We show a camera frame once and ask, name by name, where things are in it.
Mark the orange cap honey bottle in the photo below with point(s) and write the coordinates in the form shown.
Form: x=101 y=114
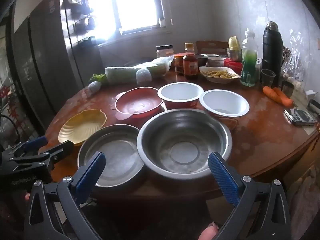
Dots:
x=189 y=47

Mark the wooden chair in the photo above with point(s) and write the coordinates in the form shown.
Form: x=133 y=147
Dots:
x=211 y=46

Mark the glass jar black lid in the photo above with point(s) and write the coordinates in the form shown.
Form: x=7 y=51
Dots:
x=165 y=52

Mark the window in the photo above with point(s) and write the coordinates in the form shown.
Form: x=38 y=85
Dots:
x=140 y=2

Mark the green lettuce leaves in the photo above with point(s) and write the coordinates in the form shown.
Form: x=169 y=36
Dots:
x=98 y=77

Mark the person's left hand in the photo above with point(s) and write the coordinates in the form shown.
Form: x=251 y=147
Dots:
x=27 y=196

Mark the yellow shell-shaped plate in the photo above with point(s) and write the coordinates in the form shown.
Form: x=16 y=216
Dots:
x=80 y=127

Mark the small steel bowl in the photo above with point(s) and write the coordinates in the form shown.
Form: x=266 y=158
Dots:
x=201 y=59

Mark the green liquid plastic bottle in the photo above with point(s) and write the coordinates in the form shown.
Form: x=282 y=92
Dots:
x=248 y=62

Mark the orange label sauce bottle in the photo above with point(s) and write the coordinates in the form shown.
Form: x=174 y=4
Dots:
x=190 y=67

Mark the black thermos flask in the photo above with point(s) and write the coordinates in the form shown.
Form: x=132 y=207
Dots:
x=272 y=47

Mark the crumpled clear plastic wrap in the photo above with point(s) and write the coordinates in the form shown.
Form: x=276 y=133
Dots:
x=293 y=55

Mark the small steel cup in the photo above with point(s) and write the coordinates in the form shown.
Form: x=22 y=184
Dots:
x=288 y=88

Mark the large steel bowl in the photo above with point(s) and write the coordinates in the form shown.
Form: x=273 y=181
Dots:
x=183 y=142

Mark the red instant noodle bowl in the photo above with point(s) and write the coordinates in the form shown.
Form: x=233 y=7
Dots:
x=223 y=102
x=181 y=93

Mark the red plastic plate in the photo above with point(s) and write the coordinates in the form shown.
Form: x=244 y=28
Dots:
x=138 y=102

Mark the fruit in white foam net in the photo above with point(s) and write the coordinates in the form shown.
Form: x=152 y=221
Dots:
x=143 y=76

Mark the person's right hand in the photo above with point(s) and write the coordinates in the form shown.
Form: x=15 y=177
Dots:
x=208 y=232

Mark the white plate of food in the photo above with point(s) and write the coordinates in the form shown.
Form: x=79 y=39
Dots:
x=218 y=75

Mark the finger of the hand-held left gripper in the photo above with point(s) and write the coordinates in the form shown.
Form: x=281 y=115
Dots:
x=58 y=150
x=37 y=142

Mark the small white paper box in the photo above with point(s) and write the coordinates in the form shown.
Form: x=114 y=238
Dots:
x=311 y=95

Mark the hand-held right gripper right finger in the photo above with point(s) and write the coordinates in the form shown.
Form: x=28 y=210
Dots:
x=225 y=180

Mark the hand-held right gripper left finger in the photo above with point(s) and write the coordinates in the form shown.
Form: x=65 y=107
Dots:
x=90 y=172

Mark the silver digital scale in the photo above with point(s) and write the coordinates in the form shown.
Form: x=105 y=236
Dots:
x=300 y=117

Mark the orange carrot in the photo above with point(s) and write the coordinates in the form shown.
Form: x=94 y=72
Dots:
x=285 y=98
x=271 y=93

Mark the clear glass cup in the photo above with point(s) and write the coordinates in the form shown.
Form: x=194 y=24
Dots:
x=267 y=78

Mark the grey refrigerator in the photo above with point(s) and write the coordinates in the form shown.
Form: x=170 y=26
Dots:
x=42 y=55

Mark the wrapped green celtuce stalk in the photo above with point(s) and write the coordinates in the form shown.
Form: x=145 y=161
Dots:
x=122 y=73

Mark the white foam net sleeve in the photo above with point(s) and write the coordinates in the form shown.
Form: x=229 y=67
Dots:
x=95 y=87

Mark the red chili sauce jar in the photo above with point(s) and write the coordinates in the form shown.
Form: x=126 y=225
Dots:
x=178 y=64

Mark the red box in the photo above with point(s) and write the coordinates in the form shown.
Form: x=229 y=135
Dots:
x=232 y=63

